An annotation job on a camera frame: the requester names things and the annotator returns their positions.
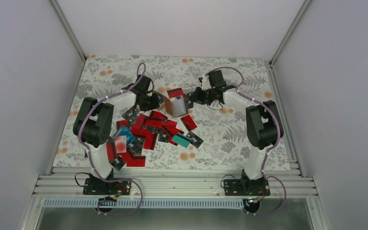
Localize black vip card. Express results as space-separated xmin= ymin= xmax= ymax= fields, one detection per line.
xmin=109 ymin=156 xmax=126 ymax=171
xmin=186 ymin=131 xmax=204 ymax=148
xmin=122 ymin=106 xmax=139 ymax=120

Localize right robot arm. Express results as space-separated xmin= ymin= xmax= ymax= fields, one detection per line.
xmin=190 ymin=67 xmax=284 ymax=195

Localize aluminium rail frame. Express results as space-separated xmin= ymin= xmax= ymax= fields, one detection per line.
xmin=21 ymin=161 xmax=328 ymax=230

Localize red card pile centre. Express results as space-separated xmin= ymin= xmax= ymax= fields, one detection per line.
xmin=127 ymin=111 xmax=184 ymax=150

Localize red card bottom front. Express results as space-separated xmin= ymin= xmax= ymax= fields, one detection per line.
xmin=126 ymin=156 xmax=146 ymax=167

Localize red card near holder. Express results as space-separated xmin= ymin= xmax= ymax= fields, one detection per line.
xmin=180 ymin=115 xmax=197 ymax=131

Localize blue card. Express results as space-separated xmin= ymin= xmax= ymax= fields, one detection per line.
xmin=112 ymin=126 xmax=136 ymax=145

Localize red card far centre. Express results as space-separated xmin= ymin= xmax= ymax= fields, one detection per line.
xmin=167 ymin=88 xmax=185 ymax=98

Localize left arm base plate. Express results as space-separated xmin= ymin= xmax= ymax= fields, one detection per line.
xmin=82 ymin=178 xmax=131 ymax=196

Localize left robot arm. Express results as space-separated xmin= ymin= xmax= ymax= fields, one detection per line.
xmin=73 ymin=75 xmax=153 ymax=194

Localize teal card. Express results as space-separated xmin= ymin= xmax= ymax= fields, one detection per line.
xmin=172 ymin=133 xmax=191 ymax=148

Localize brown leather card holder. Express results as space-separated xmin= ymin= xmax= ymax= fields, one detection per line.
xmin=163 ymin=95 xmax=188 ymax=118

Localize black VIP card bottom left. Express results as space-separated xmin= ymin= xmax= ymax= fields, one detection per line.
xmin=109 ymin=156 xmax=126 ymax=171

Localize black VIP card upper left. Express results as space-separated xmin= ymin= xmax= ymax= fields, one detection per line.
xmin=122 ymin=106 xmax=139 ymax=120

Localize white card red blot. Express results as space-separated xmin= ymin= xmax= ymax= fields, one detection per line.
xmin=115 ymin=136 xmax=127 ymax=153

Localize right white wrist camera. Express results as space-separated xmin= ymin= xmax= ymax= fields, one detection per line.
xmin=201 ymin=75 xmax=211 ymax=90

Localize black VIP card right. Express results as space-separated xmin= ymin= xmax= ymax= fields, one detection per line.
xmin=186 ymin=131 xmax=204 ymax=148

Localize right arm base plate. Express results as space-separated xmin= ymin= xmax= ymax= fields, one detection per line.
xmin=222 ymin=178 xmax=271 ymax=196

